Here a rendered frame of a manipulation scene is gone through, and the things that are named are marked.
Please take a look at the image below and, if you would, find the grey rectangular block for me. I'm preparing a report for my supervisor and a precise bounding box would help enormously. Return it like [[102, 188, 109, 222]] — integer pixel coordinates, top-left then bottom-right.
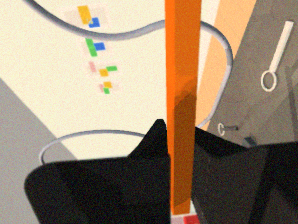
[[242, 137, 256, 148]]

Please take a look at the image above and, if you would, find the orange handle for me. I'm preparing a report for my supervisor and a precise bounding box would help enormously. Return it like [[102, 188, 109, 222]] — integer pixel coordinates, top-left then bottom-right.
[[165, 0, 202, 216]]

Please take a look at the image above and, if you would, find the white loop with straight handle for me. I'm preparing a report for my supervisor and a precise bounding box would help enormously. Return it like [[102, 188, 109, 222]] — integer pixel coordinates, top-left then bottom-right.
[[261, 21, 294, 91]]

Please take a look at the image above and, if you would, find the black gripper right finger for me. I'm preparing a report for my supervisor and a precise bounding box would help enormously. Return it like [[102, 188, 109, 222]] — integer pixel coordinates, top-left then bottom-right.
[[191, 126, 298, 224]]

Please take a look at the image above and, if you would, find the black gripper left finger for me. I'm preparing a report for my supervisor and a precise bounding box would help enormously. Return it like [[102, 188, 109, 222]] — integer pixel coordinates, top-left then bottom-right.
[[24, 119, 171, 224]]

